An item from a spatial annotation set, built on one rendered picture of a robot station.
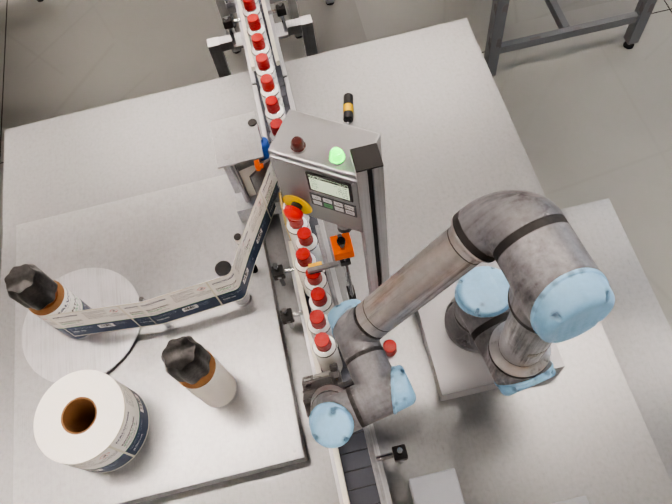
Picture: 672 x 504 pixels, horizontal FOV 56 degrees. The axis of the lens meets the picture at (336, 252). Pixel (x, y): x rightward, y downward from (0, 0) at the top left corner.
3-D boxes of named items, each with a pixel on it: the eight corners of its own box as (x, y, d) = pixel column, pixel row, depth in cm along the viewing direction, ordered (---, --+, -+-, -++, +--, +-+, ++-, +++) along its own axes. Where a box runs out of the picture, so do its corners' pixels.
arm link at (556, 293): (518, 320, 137) (574, 202, 88) (553, 383, 131) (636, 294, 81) (468, 342, 136) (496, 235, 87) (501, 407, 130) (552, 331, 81)
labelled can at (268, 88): (269, 121, 183) (254, 73, 164) (287, 117, 183) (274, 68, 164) (273, 135, 180) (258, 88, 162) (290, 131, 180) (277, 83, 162)
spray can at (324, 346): (318, 360, 150) (306, 332, 132) (338, 352, 150) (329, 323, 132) (325, 380, 148) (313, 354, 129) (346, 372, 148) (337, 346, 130)
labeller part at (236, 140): (210, 123, 152) (209, 121, 151) (255, 113, 152) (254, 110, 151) (218, 169, 146) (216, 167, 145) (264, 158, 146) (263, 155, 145)
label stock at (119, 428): (140, 374, 153) (115, 356, 140) (156, 454, 144) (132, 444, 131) (60, 402, 152) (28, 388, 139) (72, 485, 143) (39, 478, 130)
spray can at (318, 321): (315, 336, 153) (303, 306, 134) (337, 334, 152) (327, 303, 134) (317, 357, 150) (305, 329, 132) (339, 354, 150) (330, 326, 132)
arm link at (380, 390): (391, 341, 112) (335, 366, 112) (418, 399, 108) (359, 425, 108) (395, 351, 119) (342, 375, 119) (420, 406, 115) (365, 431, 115)
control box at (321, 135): (304, 168, 126) (289, 107, 109) (384, 192, 121) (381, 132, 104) (283, 210, 122) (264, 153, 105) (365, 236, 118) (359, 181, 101)
